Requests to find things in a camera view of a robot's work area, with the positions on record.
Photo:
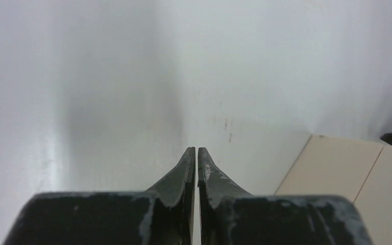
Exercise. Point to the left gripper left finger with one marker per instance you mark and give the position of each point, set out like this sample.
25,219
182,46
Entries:
162,214

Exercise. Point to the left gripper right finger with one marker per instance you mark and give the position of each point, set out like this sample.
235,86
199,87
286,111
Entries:
231,215

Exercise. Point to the cream drawer organizer cabinet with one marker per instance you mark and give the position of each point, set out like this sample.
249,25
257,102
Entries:
360,171

